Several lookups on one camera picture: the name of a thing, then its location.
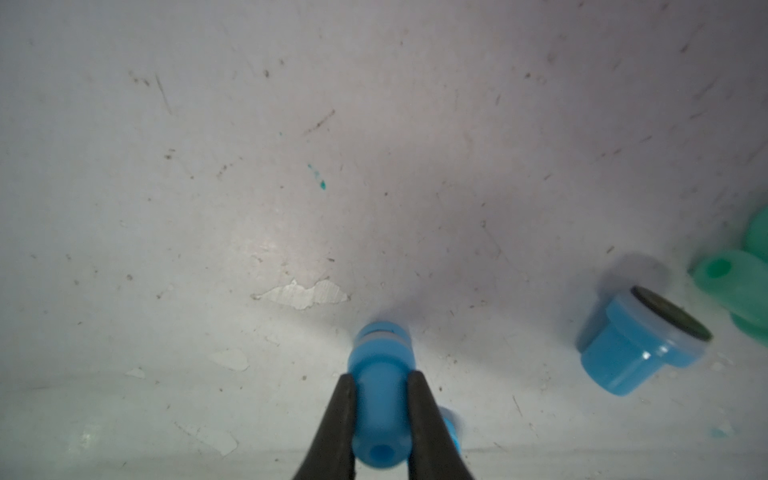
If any green stamp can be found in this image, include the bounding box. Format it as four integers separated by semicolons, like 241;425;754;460
691;250;767;346

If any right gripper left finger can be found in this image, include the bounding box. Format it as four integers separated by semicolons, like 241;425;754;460
293;373;357;480

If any green cap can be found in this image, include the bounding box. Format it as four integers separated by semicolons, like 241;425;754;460
743;206;768;263

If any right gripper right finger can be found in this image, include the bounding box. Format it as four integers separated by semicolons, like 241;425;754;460
407;370;473;480

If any blue cap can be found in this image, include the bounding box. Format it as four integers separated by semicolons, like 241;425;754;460
439;406;462;453

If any blue stamp cluster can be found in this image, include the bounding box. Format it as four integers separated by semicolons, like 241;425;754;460
348;321;416;469

